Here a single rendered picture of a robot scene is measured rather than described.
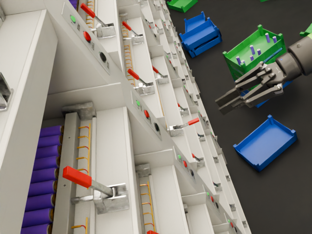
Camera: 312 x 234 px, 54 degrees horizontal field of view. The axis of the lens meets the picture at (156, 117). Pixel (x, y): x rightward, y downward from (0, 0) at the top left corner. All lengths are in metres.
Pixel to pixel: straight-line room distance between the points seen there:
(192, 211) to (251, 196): 1.04
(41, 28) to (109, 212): 0.23
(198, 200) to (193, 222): 0.05
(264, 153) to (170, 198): 1.36
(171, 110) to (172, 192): 0.47
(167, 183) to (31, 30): 0.39
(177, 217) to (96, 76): 0.29
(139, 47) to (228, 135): 1.19
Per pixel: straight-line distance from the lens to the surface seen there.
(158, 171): 0.65
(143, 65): 0.93
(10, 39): 0.38
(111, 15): 0.82
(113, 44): 0.69
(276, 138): 1.96
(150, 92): 0.82
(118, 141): 0.46
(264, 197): 1.80
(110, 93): 0.50
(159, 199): 0.61
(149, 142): 0.59
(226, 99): 0.93
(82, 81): 0.49
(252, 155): 1.93
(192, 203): 0.80
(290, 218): 1.73
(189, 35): 2.89
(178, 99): 1.35
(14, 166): 0.25
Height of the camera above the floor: 1.61
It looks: 41 degrees down
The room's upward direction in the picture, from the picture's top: 37 degrees counter-clockwise
